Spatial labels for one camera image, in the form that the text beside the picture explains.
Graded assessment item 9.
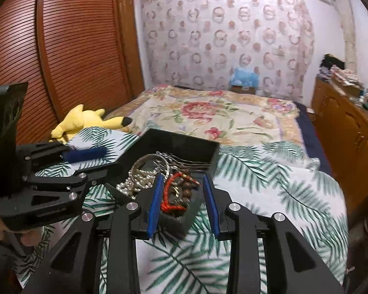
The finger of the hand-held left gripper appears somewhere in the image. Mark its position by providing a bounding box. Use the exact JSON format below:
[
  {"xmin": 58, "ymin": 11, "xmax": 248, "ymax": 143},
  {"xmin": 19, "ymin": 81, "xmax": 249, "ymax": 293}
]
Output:
[
  {"xmin": 17, "ymin": 143, "xmax": 108, "ymax": 172},
  {"xmin": 0, "ymin": 159, "xmax": 124, "ymax": 232}
]

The circle patterned curtain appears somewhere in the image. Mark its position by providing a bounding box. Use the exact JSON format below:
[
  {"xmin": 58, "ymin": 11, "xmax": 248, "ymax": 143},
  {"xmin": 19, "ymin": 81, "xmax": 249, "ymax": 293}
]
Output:
[{"xmin": 134, "ymin": 0, "xmax": 315, "ymax": 105}]

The floral bedspread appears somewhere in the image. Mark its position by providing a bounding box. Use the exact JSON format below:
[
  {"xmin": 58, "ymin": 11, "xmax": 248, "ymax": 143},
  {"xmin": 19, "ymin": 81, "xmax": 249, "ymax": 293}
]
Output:
[{"xmin": 104, "ymin": 85, "xmax": 302, "ymax": 148}]

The brown slatted wooden wardrobe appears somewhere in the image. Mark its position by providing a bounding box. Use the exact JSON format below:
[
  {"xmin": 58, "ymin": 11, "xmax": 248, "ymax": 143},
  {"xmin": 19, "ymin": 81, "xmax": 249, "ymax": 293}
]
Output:
[{"xmin": 0, "ymin": 0, "xmax": 145, "ymax": 147}]

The red braided rope bracelet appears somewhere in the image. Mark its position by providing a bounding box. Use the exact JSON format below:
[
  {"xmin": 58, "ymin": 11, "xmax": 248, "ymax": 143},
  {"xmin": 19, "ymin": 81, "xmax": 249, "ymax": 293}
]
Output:
[{"xmin": 160, "ymin": 172, "xmax": 200, "ymax": 213}]

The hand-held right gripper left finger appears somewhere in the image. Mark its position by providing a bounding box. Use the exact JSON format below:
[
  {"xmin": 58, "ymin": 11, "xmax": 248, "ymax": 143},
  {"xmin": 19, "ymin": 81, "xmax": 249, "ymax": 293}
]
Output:
[{"xmin": 23, "ymin": 173, "xmax": 165, "ymax": 294}]

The silver engraved bangle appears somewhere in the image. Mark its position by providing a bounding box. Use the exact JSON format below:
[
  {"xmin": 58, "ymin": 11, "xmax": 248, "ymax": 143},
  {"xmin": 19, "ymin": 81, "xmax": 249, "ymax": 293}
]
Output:
[{"xmin": 130, "ymin": 155, "xmax": 169, "ymax": 187}]

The silver ornate hair comb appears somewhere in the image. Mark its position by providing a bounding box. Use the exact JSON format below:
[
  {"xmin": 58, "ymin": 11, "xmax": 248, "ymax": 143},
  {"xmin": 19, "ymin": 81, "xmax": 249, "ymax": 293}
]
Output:
[{"xmin": 156, "ymin": 151, "xmax": 210, "ymax": 172}]

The patterned folded cloth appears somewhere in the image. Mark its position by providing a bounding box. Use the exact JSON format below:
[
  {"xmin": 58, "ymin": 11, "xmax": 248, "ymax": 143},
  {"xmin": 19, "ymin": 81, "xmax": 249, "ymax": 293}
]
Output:
[{"xmin": 329, "ymin": 64, "xmax": 361, "ymax": 88}]

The person's left hand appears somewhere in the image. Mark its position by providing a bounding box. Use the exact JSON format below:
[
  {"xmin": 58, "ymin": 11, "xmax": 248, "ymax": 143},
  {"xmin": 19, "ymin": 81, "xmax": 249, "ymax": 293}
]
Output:
[{"xmin": 0, "ymin": 217, "xmax": 41, "ymax": 248}]

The dark blue bedsheet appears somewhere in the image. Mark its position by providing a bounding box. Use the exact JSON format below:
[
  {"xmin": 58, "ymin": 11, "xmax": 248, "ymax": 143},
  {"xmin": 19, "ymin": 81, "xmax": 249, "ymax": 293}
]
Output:
[{"xmin": 294, "ymin": 102, "xmax": 333, "ymax": 179}]

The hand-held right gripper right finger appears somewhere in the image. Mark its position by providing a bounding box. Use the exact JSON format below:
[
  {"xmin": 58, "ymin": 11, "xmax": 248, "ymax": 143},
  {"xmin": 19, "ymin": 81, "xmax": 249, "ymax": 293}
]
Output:
[{"xmin": 202, "ymin": 174, "xmax": 346, "ymax": 294}]

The dark bag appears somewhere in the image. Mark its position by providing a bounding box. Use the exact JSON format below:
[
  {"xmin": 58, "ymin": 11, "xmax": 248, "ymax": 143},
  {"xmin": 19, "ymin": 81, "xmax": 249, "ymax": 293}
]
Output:
[{"xmin": 320, "ymin": 53, "xmax": 346, "ymax": 78}]

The wooden cabinet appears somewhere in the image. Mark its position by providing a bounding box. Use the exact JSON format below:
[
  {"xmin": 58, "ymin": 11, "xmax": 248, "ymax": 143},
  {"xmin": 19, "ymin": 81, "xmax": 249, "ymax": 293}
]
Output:
[{"xmin": 311, "ymin": 76, "xmax": 368, "ymax": 197}]

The green leaf print tablecloth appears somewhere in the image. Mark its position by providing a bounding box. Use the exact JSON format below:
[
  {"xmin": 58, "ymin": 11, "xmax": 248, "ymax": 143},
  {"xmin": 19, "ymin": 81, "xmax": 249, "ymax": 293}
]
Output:
[{"xmin": 15, "ymin": 127, "xmax": 349, "ymax": 294}]

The white pearl necklace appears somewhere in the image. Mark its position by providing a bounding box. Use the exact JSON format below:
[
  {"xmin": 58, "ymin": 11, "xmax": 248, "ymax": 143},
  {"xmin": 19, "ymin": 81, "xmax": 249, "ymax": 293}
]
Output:
[{"xmin": 116, "ymin": 171, "xmax": 156, "ymax": 200}]

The brown wooden bead bracelet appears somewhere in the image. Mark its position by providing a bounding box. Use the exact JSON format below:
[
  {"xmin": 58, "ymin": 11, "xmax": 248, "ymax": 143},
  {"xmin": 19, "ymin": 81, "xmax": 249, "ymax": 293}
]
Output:
[{"xmin": 170, "ymin": 179, "xmax": 193, "ymax": 209}]

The yellow plush toy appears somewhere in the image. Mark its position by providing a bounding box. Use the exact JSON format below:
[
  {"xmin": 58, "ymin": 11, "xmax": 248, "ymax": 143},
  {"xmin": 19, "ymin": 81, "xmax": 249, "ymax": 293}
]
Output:
[{"xmin": 51, "ymin": 104, "xmax": 133, "ymax": 144}]

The blue plush toy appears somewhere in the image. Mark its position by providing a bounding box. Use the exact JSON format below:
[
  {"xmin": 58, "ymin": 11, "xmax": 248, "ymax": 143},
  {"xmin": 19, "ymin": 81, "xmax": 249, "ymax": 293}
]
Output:
[{"xmin": 230, "ymin": 67, "xmax": 261, "ymax": 88}]

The black cardboard box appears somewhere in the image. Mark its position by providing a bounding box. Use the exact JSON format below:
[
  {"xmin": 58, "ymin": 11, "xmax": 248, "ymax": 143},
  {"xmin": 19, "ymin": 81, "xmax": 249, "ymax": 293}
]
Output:
[{"xmin": 106, "ymin": 128, "xmax": 221, "ymax": 236}]

